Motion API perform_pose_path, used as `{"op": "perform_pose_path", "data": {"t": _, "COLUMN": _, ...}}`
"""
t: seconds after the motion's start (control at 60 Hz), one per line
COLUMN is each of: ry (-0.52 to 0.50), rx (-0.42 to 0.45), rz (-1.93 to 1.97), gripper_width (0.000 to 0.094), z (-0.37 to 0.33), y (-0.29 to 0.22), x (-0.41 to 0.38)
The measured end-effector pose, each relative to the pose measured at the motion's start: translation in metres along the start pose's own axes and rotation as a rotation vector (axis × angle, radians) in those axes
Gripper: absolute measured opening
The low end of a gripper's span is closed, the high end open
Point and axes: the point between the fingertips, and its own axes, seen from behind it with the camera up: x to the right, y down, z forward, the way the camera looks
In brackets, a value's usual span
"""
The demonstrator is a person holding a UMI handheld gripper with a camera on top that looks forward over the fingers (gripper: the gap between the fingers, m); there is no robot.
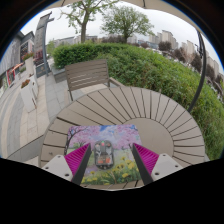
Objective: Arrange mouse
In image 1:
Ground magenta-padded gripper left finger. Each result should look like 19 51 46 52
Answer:
41 142 92 186

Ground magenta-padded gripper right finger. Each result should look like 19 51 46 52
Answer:
130 142 183 186

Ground transparent computer mouse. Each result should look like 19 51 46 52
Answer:
93 139 115 170

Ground flower print mouse pad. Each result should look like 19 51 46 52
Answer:
63 124 143 186

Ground white planter with orange flowers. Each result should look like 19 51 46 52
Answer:
19 78 39 113

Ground grey slatted chair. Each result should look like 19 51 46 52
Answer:
64 59 126 102

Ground white planter with pink flowers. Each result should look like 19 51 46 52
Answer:
21 52 36 78

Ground dark curved parasol pole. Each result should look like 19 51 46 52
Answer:
187 30 208 114

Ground grey shopfront building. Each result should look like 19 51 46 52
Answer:
0 30 36 101

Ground far apartment buildings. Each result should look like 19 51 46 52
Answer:
49 29 224 81

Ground tall grey sign pillar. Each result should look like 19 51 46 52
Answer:
33 11 55 78

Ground sparse-leaved tree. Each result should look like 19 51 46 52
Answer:
59 0 119 44

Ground leafy round tree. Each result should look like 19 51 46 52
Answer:
99 5 155 44

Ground beige parasol canopy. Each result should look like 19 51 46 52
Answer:
46 0 201 34

